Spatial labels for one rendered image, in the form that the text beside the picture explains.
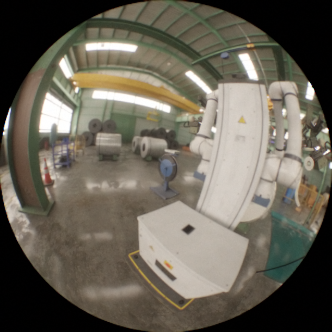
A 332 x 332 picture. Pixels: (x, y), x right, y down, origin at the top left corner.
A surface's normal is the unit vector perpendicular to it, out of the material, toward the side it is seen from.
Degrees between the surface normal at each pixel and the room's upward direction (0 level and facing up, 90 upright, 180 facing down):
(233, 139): 90
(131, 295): 0
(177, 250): 0
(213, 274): 0
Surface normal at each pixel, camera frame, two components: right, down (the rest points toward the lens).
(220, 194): -0.74, 0.05
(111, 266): 0.15, -0.96
